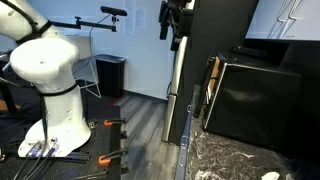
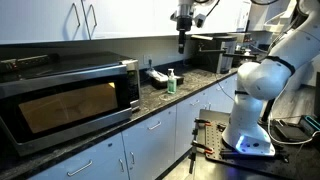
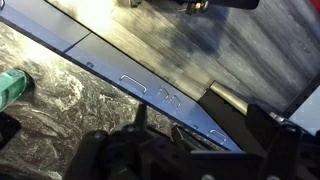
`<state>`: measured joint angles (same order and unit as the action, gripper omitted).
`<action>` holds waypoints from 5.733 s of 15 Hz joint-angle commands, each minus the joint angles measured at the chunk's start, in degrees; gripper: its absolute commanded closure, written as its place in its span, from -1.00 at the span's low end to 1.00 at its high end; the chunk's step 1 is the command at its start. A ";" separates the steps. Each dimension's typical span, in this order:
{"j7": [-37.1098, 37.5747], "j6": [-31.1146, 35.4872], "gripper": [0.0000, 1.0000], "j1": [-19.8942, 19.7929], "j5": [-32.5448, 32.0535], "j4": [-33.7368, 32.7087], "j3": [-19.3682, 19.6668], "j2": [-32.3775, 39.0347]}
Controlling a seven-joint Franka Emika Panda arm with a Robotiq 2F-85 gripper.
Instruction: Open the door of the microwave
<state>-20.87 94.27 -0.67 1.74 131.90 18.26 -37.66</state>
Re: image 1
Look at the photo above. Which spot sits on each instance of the black stereo camera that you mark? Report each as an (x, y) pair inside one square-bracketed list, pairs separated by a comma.
[(113, 11)]

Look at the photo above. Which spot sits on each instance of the black trash bin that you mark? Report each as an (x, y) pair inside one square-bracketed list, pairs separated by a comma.
[(110, 76)]

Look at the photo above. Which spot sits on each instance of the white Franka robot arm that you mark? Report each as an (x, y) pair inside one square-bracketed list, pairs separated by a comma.
[(50, 66)]

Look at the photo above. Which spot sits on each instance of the black perforated robot table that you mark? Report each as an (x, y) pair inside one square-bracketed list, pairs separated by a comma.
[(100, 143)]

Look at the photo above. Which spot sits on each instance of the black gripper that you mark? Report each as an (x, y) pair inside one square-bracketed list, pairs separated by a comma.
[(180, 16)]

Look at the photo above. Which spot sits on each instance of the white upper cabinet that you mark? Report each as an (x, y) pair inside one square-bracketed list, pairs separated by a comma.
[(263, 20)]

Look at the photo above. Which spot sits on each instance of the black camera boom bar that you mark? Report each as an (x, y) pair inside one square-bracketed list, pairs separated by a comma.
[(93, 24)]

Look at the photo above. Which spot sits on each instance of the black stainless microwave body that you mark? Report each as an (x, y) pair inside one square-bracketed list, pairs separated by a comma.
[(260, 100)]

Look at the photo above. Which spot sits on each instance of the black refrigerator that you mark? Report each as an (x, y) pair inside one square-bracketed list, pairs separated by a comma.
[(206, 50)]

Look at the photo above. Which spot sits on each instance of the small white object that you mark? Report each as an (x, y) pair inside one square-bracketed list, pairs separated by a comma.
[(270, 176)]

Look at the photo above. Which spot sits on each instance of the black microwave door with window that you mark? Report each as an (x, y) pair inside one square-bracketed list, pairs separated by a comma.
[(213, 76)]

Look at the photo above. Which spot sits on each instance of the black power strip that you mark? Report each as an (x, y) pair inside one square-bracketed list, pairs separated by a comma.
[(248, 51)]

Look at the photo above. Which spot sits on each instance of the white lower cabinets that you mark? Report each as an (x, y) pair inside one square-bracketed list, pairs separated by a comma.
[(184, 146)]

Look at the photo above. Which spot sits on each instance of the orange black bar clamp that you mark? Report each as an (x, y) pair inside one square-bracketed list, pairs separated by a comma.
[(108, 123), (104, 161)]

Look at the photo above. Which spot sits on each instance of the black stand pole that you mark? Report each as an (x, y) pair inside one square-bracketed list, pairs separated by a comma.
[(8, 96)]

